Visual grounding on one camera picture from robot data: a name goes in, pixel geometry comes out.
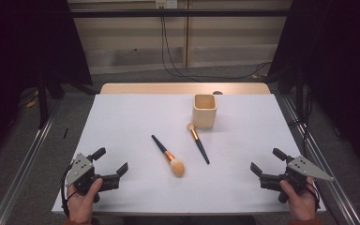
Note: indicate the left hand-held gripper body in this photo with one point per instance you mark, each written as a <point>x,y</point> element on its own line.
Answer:
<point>80,168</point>

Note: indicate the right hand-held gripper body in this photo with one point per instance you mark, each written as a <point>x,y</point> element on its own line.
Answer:
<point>300,170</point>

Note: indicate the large fluffy makeup brush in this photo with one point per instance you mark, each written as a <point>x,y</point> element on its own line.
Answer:
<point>168,156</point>

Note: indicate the beige square cup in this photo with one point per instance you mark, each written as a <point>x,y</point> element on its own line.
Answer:
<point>204,115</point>

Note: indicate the person's left hand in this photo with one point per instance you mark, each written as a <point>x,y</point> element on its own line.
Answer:
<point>81,203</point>

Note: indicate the person's right hand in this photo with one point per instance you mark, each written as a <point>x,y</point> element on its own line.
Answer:
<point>301,204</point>

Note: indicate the small black floor object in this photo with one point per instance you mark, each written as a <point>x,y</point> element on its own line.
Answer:
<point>65,133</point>

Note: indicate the small slim makeup brush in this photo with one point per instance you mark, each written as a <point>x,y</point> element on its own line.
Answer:
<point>198,143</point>

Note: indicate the black metal stand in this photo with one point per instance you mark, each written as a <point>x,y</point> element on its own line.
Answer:
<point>42,103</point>

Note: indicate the yellow floor tape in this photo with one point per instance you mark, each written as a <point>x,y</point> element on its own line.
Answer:
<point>32,102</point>

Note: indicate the light wooden table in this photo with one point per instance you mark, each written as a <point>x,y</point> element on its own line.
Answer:
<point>156,88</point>

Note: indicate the black curtain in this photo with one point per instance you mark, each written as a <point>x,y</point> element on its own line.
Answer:
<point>340,62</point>
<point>18,56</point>

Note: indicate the black horizontal bar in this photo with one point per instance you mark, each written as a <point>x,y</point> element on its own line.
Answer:
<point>175,13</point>

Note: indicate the metal floor rail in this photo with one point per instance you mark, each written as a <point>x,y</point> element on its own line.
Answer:
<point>22,175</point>
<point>334,187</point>

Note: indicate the white wall outlet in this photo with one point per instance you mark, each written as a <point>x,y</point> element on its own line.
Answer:
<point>167,3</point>

